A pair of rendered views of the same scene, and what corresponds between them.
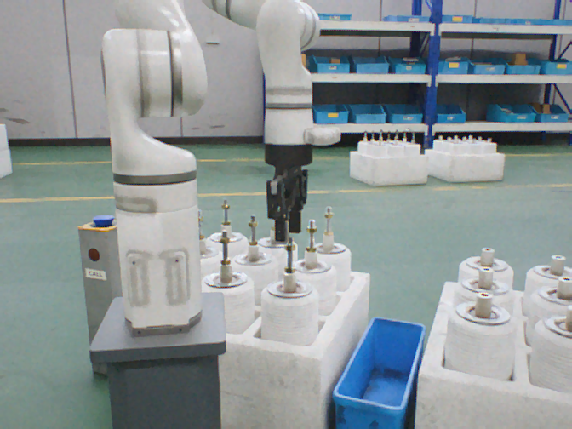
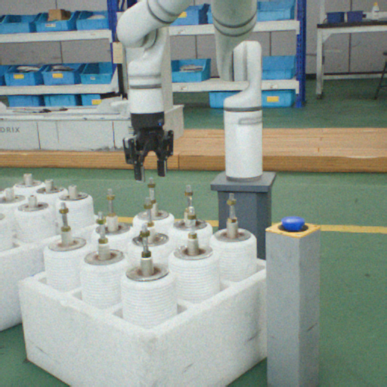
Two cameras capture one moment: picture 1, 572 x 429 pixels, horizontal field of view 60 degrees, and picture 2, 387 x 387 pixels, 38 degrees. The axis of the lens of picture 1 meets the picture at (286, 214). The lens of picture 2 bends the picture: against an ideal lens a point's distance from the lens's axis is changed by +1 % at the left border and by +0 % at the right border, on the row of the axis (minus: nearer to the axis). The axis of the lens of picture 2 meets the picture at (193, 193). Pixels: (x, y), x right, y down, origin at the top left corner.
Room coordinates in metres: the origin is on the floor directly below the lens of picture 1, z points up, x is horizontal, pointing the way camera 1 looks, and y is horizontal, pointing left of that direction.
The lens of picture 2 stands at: (1.87, 0.57, 0.63)
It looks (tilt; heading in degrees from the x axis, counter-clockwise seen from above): 15 degrees down; 203
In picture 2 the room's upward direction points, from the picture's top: 2 degrees counter-clockwise
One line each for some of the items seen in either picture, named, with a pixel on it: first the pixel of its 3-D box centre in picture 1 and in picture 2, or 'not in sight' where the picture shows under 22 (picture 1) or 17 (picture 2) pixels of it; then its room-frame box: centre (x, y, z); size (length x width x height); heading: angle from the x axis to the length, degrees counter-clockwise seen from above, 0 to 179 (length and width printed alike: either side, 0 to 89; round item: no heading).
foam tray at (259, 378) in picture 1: (254, 334); (155, 312); (0.92, 0.06, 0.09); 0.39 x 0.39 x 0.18; 70
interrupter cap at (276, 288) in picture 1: (289, 288); (153, 215); (0.77, -0.01, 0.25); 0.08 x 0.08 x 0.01
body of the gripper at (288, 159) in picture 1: (288, 168); (148, 129); (0.77, 0.00, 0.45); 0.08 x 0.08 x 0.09
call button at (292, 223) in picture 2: (103, 221); (292, 224); (0.95, 0.36, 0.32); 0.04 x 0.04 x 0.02
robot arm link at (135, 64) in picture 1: (150, 111); (243, 78); (0.56, 0.15, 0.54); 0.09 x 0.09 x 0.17; 17
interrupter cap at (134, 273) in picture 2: (226, 237); (147, 272); (1.07, 0.13, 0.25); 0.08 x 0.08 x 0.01
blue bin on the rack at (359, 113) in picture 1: (363, 113); not in sight; (5.77, -0.90, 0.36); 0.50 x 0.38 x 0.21; 9
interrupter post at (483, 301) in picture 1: (483, 305); (73, 192); (0.67, -0.29, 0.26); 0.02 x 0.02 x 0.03
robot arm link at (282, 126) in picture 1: (300, 122); (140, 97); (0.76, -0.02, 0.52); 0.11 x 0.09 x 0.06; 71
